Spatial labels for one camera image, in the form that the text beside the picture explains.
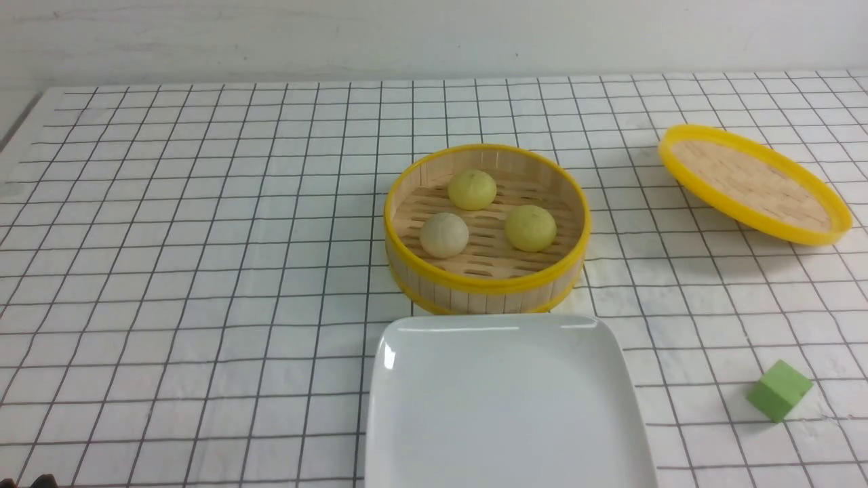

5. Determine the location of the white steamed bun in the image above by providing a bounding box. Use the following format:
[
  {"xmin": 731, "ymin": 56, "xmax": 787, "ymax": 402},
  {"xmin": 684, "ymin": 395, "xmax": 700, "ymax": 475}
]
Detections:
[{"xmin": 419, "ymin": 212, "xmax": 469, "ymax": 259}]

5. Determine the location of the yellow steamed bun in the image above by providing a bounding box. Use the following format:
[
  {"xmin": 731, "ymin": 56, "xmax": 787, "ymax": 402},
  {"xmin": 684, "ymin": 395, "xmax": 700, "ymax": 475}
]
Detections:
[{"xmin": 447, "ymin": 169, "xmax": 497, "ymax": 211}]

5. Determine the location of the yellow-green steamed bun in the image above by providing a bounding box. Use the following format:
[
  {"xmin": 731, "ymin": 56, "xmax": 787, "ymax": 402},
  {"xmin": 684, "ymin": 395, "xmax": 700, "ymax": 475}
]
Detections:
[{"xmin": 505, "ymin": 205, "xmax": 557, "ymax": 252}]

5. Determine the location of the white square plate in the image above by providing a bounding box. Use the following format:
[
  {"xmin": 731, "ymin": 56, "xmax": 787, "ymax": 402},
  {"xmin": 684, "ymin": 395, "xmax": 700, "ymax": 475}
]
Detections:
[{"xmin": 365, "ymin": 313, "xmax": 659, "ymax": 487}]

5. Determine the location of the yellow-rimmed bamboo steamer basket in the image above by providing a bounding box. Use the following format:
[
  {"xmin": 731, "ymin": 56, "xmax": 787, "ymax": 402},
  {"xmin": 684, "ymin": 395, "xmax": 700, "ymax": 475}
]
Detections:
[{"xmin": 382, "ymin": 143, "xmax": 591, "ymax": 314}]

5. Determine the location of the yellow-rimmed bamboo steamer lid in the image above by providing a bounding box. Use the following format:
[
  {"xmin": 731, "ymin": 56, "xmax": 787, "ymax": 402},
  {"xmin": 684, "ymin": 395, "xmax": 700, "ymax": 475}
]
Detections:
[{"xmin": 659, "ymin": 124, "xmax": 853, "ymax": 247}]

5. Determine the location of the green foam cube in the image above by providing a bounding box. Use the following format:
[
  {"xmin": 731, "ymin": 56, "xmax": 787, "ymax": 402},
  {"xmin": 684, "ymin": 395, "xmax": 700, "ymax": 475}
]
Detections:
[{"xmin": 746, "ymin": 359, "xmax": 814, "ymax": 424}]

